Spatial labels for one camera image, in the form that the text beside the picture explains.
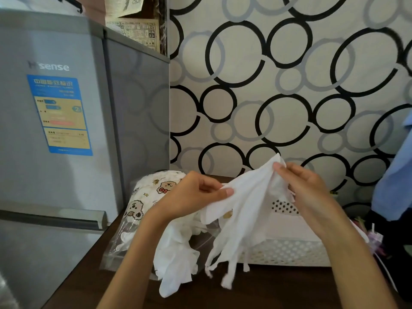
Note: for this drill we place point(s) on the pink clear wrapped trinkets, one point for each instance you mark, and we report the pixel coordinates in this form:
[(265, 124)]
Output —
[(373, 238)]

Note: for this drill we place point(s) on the grey refrigerator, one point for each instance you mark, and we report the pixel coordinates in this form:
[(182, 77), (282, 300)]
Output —
[(64, 183)]

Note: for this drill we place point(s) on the printed newspaper sheet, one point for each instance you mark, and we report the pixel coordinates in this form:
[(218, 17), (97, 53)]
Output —
[(124, 4), (138, 33)]

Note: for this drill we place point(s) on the black metal bracket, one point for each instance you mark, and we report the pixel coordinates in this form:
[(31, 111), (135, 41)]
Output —
[(70, 2)]

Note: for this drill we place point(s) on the person's right thumb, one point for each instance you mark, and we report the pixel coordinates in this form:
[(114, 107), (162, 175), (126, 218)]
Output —
[(285, 176)]

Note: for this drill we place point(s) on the bunch of white gloves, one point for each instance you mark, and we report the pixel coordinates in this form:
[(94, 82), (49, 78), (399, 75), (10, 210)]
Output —
[(175, 254)]

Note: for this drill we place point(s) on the person's right hand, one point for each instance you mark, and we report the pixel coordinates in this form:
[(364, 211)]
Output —
[(310, 196)]

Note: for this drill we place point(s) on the clear bear print plastic bag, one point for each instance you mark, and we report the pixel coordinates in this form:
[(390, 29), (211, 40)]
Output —
[(141, 196)]

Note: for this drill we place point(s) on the white perforated plastic basket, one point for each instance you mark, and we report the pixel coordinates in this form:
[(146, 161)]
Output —
[(289, 244)]

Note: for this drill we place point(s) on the person's right forearm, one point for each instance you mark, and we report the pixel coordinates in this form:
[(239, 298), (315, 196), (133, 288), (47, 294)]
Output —
[(357, 273)]

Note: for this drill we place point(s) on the person's left forearm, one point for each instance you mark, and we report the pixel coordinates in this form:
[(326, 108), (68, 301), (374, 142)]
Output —
[(138, 263)]

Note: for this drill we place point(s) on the black bag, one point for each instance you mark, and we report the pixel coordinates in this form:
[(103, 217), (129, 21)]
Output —
[(397, 250)]

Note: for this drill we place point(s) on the light blue garment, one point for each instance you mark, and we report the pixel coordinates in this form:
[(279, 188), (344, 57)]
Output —
[(394, 183)]

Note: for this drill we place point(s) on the blue yellow energy label sticker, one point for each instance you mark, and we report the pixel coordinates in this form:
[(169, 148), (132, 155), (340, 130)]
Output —
[(61, 115)]

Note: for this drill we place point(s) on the person's left hand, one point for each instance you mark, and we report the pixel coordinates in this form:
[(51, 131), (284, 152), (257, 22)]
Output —
[(183, 196)]

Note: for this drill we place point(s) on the person's left thumb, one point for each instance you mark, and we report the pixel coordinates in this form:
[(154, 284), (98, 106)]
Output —
[(217, 194)]

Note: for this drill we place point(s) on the thin white glove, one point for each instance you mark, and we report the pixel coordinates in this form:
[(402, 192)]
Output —
[(247, 209)]

